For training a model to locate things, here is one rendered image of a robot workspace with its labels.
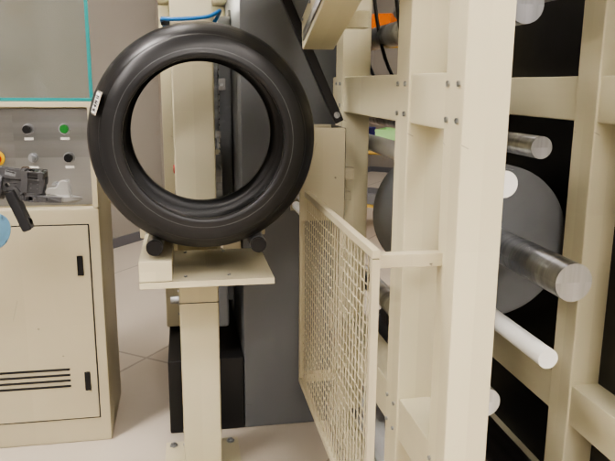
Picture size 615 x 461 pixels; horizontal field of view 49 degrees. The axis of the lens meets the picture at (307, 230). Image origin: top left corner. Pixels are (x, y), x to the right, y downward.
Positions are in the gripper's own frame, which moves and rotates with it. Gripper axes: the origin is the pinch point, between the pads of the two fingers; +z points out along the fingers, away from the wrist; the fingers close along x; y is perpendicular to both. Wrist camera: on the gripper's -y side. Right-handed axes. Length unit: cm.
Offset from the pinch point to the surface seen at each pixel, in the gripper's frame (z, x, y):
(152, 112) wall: 3, 419, 7
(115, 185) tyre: 10.7, -12.2, 7.1
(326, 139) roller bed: 71, 21, 23
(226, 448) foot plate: 53, 40, -95
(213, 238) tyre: 36.8, -11.8, -4.6
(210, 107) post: 34, 28, 28
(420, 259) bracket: 77, -57, 5
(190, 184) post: 30.6, 28.2, 3.5
